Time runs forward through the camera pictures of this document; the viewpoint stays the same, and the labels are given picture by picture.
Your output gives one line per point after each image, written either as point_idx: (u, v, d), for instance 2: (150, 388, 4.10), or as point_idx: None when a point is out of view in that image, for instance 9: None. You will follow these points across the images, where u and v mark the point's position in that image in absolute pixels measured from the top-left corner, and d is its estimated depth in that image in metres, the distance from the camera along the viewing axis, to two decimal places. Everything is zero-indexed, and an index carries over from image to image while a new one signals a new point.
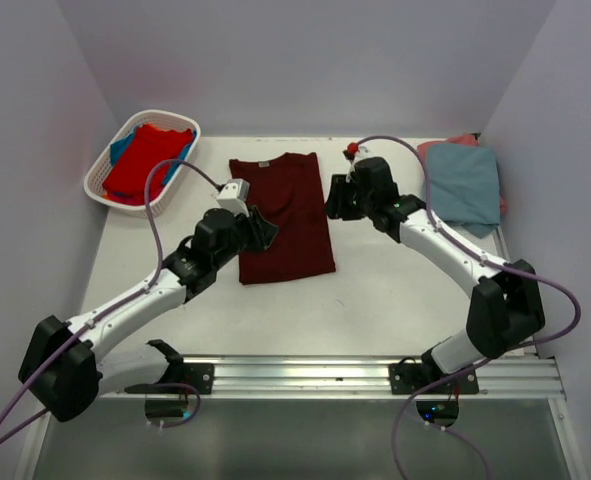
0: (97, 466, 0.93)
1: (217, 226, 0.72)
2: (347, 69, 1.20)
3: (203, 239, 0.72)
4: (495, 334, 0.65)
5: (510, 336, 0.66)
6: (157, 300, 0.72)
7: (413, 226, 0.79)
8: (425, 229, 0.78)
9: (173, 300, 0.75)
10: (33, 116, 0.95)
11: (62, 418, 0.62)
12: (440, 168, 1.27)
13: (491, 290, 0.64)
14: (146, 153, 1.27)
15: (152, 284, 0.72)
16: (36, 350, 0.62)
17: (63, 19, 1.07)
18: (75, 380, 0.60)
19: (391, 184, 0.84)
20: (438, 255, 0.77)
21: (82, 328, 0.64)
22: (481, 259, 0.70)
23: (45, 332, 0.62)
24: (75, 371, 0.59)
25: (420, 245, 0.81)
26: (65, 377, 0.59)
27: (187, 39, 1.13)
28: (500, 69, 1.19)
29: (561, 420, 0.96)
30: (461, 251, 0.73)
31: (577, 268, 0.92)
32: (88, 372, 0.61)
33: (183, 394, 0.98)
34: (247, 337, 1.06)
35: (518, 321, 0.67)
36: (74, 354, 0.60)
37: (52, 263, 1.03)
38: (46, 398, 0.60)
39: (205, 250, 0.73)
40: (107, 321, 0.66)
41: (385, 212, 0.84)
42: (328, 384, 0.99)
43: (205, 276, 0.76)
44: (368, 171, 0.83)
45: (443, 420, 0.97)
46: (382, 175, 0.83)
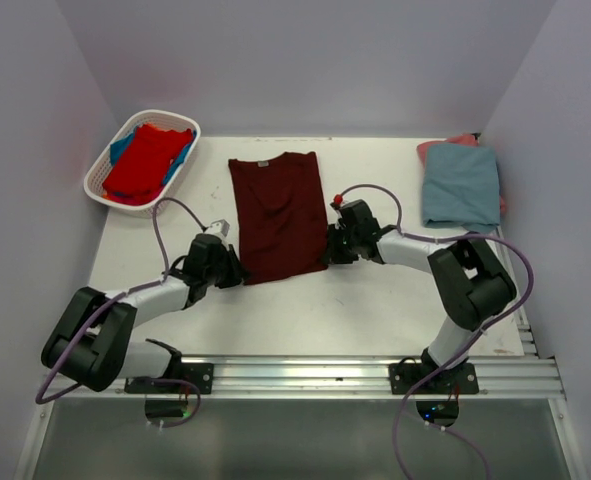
0: (96, 466, 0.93)
1: (210, 241, 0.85)
2: (347, 68, 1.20)
3: (200, 253, 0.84)
4: (461, 294, 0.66)
5: (479, 297, 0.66)
6: (169, 292, 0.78)
7: (385, 239, 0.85)
8: (393, 238, 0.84)
9: (176, 302, 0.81)
10: (32, 115, 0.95)
11: (102, 385, 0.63)
12: (440, 167, 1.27)
13: (446, 256, 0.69)
14: (146, 153, 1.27)
15: (165, 279, 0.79)
16: (74, 317, 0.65)
17: (63, 19, 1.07)
18: (119, 335, 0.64)
19: (371, 219, 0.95)
20: (408, 254, 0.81)
21: (119, 293, 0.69)
22: (435, 239, 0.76)
23: (86, 299, 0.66)
24: (119, 326, 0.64)
25: (399, 258, 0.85)
26: (108, 335, 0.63)
27: (186, 38, 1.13)
28: (500, 68, 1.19)
29: (561, 420, 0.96)
30: (420, 241, 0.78)
31: (577, 268, 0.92)
32: (128, 332, 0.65)
33: (183, 394, 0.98)
34: (247, 337, 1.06)
35: (486, 283, 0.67)
36: (118, 311, 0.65)
37: (52, 263, 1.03)
38: (86, 360, 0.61)
39: (200, 262, 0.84)
40: (137, 294, 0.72)
41: (367, 241, 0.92)
42: (327, 384, 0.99)
43: (200, 286, 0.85)
44: (351, 209, 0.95)
45: (443, 420, 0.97)
46: (362, 210, 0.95)
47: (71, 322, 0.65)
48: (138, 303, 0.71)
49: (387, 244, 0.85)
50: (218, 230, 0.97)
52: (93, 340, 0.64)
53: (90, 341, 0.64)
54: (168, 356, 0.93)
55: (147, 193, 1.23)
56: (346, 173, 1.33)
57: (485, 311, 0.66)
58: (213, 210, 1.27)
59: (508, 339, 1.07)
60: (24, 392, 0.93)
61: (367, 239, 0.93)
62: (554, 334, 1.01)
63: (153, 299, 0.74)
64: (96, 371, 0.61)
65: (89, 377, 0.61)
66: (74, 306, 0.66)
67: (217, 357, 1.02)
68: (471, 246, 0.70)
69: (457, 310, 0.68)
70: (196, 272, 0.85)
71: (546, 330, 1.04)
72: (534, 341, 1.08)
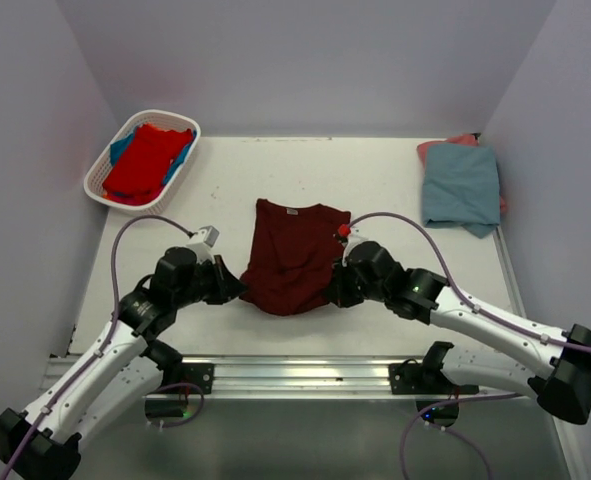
0: (97, 466, 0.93)
1: (178, 262, 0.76)
2: (347, 69, 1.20)
3: (167, 276, 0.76)
4: (584, 410, 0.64)
5: None
6: (113, 360, 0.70)
7: (450, 312, 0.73)
8: (462, 313, 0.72)
9: (136, 352, 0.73)
10: (32, 114, 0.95)
11: None
12: (440, 168, 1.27)
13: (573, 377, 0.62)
14: (146, 153, 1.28)
15: (104, 347, 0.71)
16: (3, 444, 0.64)
17: (63, 18, 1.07)
18: (43, 469, 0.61)
19: (396, 266, 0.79)
20: (487, 338, 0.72)
21: (39, 416, 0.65)
22: (541, 338, 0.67)
23: (4, 431, 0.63)
24: (40, 465, 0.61)
25: (458, 330, 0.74)
26: (35, 465, 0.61)
27: (186, 38, 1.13)
28: (499, 68, 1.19)
29: (561, 420, 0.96)
30: (515, 332, 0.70)
31: (576, 269, 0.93)
32: (55, 459, 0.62)
33: (183, 394, 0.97)
34: (247, 337, 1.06)
35: None
36: (37, 442, 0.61)
37: (52, 263, 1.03)
38: None
39: (167, 285, 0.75)
40: (63, 401, 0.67)
41: (406, 298, 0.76)
42: (327, 384, 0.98)
43: (166, 315, 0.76)
44: (371, 263, 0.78)
45: (443, 419, 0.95)
46: (384, 261, 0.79)
47: (5, 446, 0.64)
48: (70, 408, 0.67)
49: (451, 319, 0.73)
50: (201, 238, 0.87)
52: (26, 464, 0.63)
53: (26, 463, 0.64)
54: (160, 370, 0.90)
55: (147, 193, 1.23)
56: (347, 174, 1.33)
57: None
58: (212, 210, 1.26)
59: None
60: (24, 392, 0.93)
61: (405, 296, 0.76)
62: None
63: (93, 384, 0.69)
64: None
65: None
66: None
67: (217, 357, 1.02)
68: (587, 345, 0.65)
69: (564, 411, 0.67)
70: (163, 299, 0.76)
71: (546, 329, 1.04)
72: None
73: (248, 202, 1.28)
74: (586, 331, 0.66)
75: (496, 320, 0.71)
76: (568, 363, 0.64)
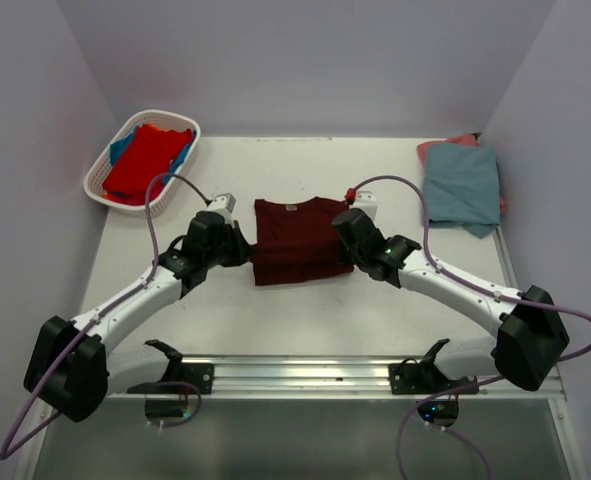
0: (97, 465, 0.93)
1: (209, 222, 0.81)
2: (347, 68, 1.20)
3: (198, 235, 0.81)
4: (534, 371, 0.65)
5: (545, 364, 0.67)
6: (155, 294, 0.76)
7: (414, 272, 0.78)
8: (427, 273, 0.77)
9: (171, 295, 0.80)
10: (32, 115, 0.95)
11: (75, 417, 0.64)
12: (440, 167, 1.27)
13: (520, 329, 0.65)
14: (146, 153, 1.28)
15: (149, 280, 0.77)
16: (44, 352, 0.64)
17: (63, 18, 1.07)
18: (86, 375, 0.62)
19: (375, 231, 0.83)
20: (449, 296, 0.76)
21: (89, 323, 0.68)
22: (495, 295, 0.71)
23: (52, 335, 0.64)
24: (85, 367, 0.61)
25: (424, 290, 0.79)
26: (77, 372, 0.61)
27: (185, 38, 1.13)
28: (499, 68, 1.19)
29: (561, 420, 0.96)
30: (473, 290, 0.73)
31: (577, 269, 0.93)
32: (96, 368, 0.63)
33: (183, 394, 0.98)
34: (246, 336, 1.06)
35: (552, 349, 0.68)
36: (84, 347, 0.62)
37: (52, 263, 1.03)
38: (58, 398, 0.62)
39: (199, 244, 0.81)
40: (112, 315, 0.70)
41: (379, 260, 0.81)
42: (327, 384, 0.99)
43: (198, 271, 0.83)
44: (348, 226, 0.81)
45: (443, 420, 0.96)
46: (363, 224, 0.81)
47: (43, 356, 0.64)
48: (116, 323, 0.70)
49: (415, 278, 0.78)
50: (221, 205, 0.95)
52: (64, 375, 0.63)
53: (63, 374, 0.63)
54: (166, 360, 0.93)
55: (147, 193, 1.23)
56: (347, 174, 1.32)
57: (547, 373, 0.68)
58: None
59: None
60: (24, 392, 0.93)
61: (378, 257, 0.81)
62: None
63: (137, 309, 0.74)
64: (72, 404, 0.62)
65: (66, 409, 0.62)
66: (42, 342, 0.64)
67: (217, 357, 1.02)
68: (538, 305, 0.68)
69: (516, 374, 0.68)
70: (195, 257, 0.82)
71: None
72: None
73: (248, 202, 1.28)
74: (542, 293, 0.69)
75: (455, 279, 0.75)
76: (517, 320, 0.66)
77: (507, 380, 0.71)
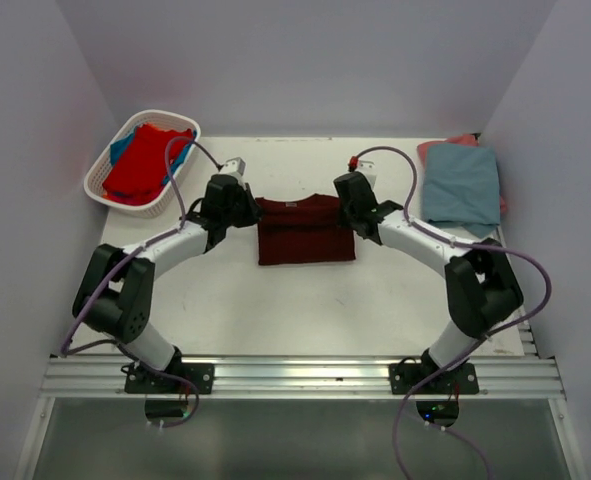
0: (97, 466, 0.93)
1: (225, 182, 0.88)
2: (347, 68, 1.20)
3: (215, 197, 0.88)
4: (474, 308, 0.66)
5: (491, 309, 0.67)
6: (189, 239, 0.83)
7: (390, 226, 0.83)
8: (400, 226, 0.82)
9: (197, 246, 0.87)
10: (32, 116, 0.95)
11: (123, 338, 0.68)
12: (440, 167, 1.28)
13: (463, 266, 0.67)
14: (147, 153, 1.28)
15: (183, 226, 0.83)
16: (96, 273, 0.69)
17: (63, 18, 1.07)
18: (139, 289, 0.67)
19: (369, 194, 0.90)
20: (415, 247, 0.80)
21: (137, 249, 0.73)
22: (450, 241, 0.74)
23: (105, 258, 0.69)
24: (140, 280, 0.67)
25: (400, 244, 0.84)
26: (130, 287, 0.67)
27: (185, 39, 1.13)
28: (499, 68, 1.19)
29: (561, 420, 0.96)
30: (433, 238, 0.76)
31: (577, 269, 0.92)
32: (147, 286, 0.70)
33: (183, 394, 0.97)
34: (247, 336, 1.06)
35: (499, 297, 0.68)
36: (137, 265, 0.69)
37: (52, 263, 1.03)
38: (109, 313, 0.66)
39: (217, 205, 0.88)
40: (156, 247, 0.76)
41: (365, 218, 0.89)
42: (327, 384, 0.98)
43: (219, 228, 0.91)
44: (347, 184, 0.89)
45: (443, 420, 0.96)
46: (359, 186, 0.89)
47: (95, 277, 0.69)
48: (157, 255, 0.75)
49: (391, 232, 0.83)
50: (233, 169, 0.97)
52: (115, 297, 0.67)
53: (113, 296, 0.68)
54: (171, 353, 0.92)
55: (147, 193, 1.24)
56: None
57: (494, 322, 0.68)
58: None
59: (508, 340, 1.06)
60: (24, 392, 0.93)
61: (364, 216, 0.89)
62: (554, 333, 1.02)
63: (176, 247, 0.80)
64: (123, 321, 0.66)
65: (118, 326, 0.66)
66: (96, 263, 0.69)
67: (217, 357, 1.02)
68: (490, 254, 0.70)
69: (464, 319, 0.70)
70: (215, 216, 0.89)
71: (547, 330, 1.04)
72: (534, 341, 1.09)
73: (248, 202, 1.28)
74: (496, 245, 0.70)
75: (422, 230, 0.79)
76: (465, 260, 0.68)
77: (460, 329, 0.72)
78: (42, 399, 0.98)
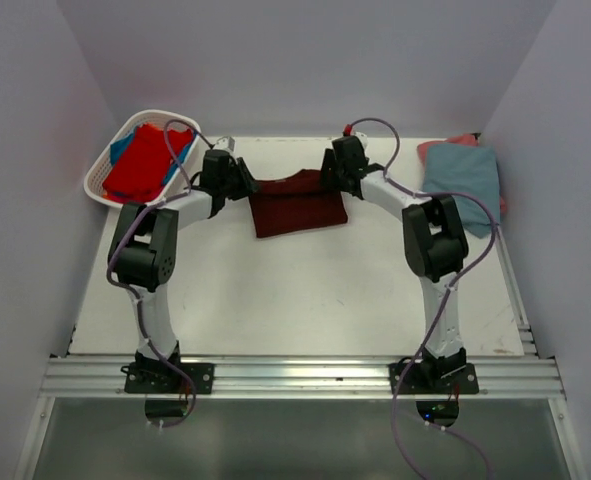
0: (97, 465, 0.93)
1: (220, 154, 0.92)
2: (347, 68, 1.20)
3: (212, 167, 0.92)
4: (422, 251, 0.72)
5: (436, 253, 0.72)
6: (195, 202, 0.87)
7: (370, 182, 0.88)
8: (378, 182, 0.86)
9: (201, 212, 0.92)
10: (31, 117, 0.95)
11: (156, 283, 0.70)
12: (440, 167, 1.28)
13: (417, 211, 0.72)
14: (147, 153, 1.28)
15: (191, 190, 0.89)
16: (125, 225, 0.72)
17: (64, 19, 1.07)
18: (168, 234, 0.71)
19: (360, 154, 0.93)
20: (388, 200, 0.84)
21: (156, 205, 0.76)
22: (413, 193, 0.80)
23: (133, 210, 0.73)
24: (168, 226, 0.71)
25: (378, 200, 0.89)
26: (160, 231, 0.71)
27: (185, 39, 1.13)
28: (500, 68, 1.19)
29: (561, 420, 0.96)
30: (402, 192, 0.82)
31: (577, 268, 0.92)
32: (174, 232, 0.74)
33: (183, 394, 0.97)
34: (247, 336, 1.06)
35: (448, 243, 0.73)
36: (164, 213, 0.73)
37: (52, 263, 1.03)
38: (143, 258, 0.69)
39: (214, 176, 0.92)
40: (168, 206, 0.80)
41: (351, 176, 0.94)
42: (327, 384, 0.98)
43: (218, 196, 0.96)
44: (340, 143, 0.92)
45: (443, 420, 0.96)
46: (351, 147, 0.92)
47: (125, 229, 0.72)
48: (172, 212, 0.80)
49: (369, 186, 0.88)
50: (224, 144, 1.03)
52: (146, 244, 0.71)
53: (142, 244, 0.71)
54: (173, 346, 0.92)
55: (147, 193, 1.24)
56: None
57: (440, 265, 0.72)
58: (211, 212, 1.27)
59: (508, 339, 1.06)
60: (24, 392, 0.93)
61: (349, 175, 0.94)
62: (554, 333, 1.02)
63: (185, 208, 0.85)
64: (157, 265, 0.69)
65: (152, 271, 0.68)
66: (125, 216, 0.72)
67: (217, 357, 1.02)
68: (441, 206, 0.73)
69: (416, 260, 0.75)
70: (214, 186, 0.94)
71: (547, 330, 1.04)
72: (534, 341, 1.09)
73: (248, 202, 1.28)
74: (448, 198, 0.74)
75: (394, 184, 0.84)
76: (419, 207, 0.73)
77: (414, 271, 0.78)
78: (42, 399, 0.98)
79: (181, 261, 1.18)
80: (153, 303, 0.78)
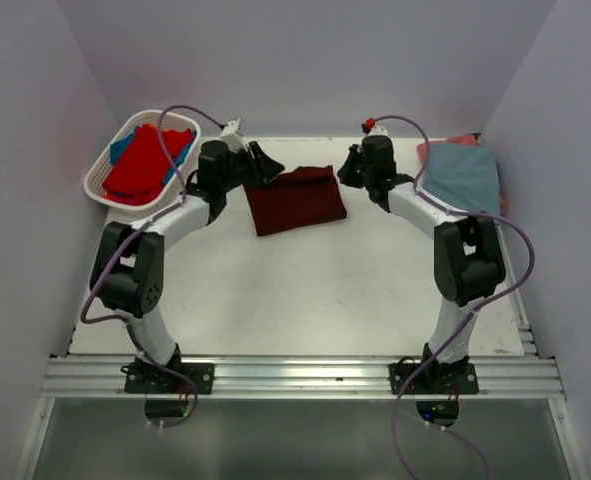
0: (97, 466, 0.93)
1: (216, 152, 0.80)
2: (346, 68, 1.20)
3: (210, 165, 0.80)
4: (454, 272, 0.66)
5: (470, 276, 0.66)
6: (190, 214, 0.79)
7: (397, 194, 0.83)
8: (407, 195, 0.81)
9: (198, 220, 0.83)
10: (32, 116, 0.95)
11: (140, 311, 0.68)
12: (441, 168, 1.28)
13: (450, 229, 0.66)
14: (147, 153, 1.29)
15: (185, 200, 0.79)
16: (106, 251, 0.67)
17: (64, 19, 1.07)
18: (152, 262, 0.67)
19: (389, 162, 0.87)
20: (419, 216, 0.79)
21: (144, 224, 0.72)
22: (446, 209, 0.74)
23: (116, 233, 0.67)
24: (152, 253, 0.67)
25: (406, 212, 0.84)
26: (143, 259, 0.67)
27: (185, 39, 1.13)
28: (499, 68, 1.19)
29: (561, 420, 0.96)
30: (432, 206, 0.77)
31: (577, 269, 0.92)
32: (160, 257, 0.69)
33: (183, 394, 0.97)
34: (247, 337, 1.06)
35: (481, 265, 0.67)
36: (148, 238, 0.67)
37: (52, 263, 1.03)
38: (124, 288, 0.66)
39: (214, 176, 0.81)
40: (162, 222, 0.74)
41: (379, 186, 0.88)
42: (327, 384, 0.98)
43: (219, 199, 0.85)
44: (372, 147, 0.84)
45: (443, 420, 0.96)
46: (383, 151, 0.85)
47: (105, 255, 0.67)
48: (164, 231, 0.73)
49: (398, 200, 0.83)
50: (232, 130, 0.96)
52: (128, 272, 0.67)
53: (127, 270, 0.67)
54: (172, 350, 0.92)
55: (147, 193, 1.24)
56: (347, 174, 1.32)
57: (471, 290, 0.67)
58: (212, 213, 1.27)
59: (508, 339, 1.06)
60: (25, 392, 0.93)
61: (377, 183, 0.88)
62: (554, 333, 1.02)
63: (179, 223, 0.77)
64: (140, 295, 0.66)
65: (134, 300, 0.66)
66: (106, 241, 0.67)
67: (217, 358, 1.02)
68: (478, 225, 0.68)
69: (446, 281, 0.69)
70: (214, 187, 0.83)
71: (547, 330, 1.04)
72: (535, 341, 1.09)
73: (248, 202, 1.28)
74: (487, 218, 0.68)
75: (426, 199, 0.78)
76: (454, 225, 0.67)
77: (441, 292, 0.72)
78: (42, 400, 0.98)
79: (181, 262, 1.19)
80: (141, 327, 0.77)
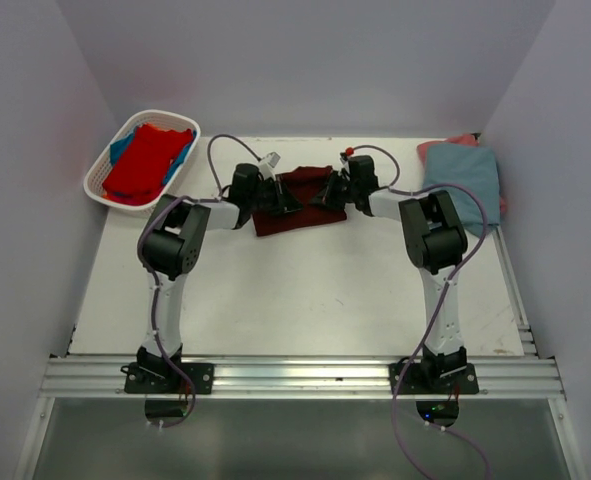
0: (96, 466, 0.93)
1: (249, 172, 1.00)
2: (347, 68, 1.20)
3: (241, 183, 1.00)
4: (419, 237, 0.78)
5: (434, 242, 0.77)
6: (222, 210, 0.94)
7: (375, 195, 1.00)
8: (383, 193, 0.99)
9: (227, 221, 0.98)
10: (31, 116, 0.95)
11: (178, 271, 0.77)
12: (440, 167, 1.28)
13: (412, 205, 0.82)
14: (147, 153, 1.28)
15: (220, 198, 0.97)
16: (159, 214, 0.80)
17: (63, 19, 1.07)
18: (198, 226, 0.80)
19: (373, 178, 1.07)
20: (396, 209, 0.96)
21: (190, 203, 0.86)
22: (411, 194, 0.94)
23: (168, 201, 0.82)
24: (200, 219, 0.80)
25: (385, 211, 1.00)
26: (191, 223, 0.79)
27: (185, 39, 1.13)
28: (499, 68, 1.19)
29: (561, 420, 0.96)
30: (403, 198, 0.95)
31: (576, 269, 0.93)
32: (203, 227, 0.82)
33: (183, 394, 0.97)
34: (247, 336, 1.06)
35: (448, 234, 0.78)
36: (197, 208, 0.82)
37: (52, 263, 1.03)
38: (169, 244, 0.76)
39: (243, 191, 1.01)
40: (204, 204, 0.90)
41: (364, 196, 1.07)
42: (327, 384, 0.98)
43: (246, 211, 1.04)
44: (357, 164, 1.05)
45: (443, 420, 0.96)
46: (367, 167, 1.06)
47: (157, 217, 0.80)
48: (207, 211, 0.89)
49: (377, 198, 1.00)
50: (267, 162, 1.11)
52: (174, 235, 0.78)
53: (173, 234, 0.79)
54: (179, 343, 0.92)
55: (147, 193, 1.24)
56: None
57: (437, 257, 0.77)
58: None
59: (508, 339, 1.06)
60: (25, 392, 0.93)
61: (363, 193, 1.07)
62: (554, 333, 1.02)
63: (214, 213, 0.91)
64: (183, 252, 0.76)
65: (176, 257, 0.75)
66: (160, 206, 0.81)
67: (217, 357, 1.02)
68: (438, 202, 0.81)
69: (415, 250, 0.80)
70: (240, 199, 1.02)
71: (547, 330, 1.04)
72: (534, 341, 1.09)
73: None
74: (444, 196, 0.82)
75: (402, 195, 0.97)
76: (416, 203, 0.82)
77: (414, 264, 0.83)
78: (42, 399, 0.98)
79: None
80: (169, 293, 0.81)
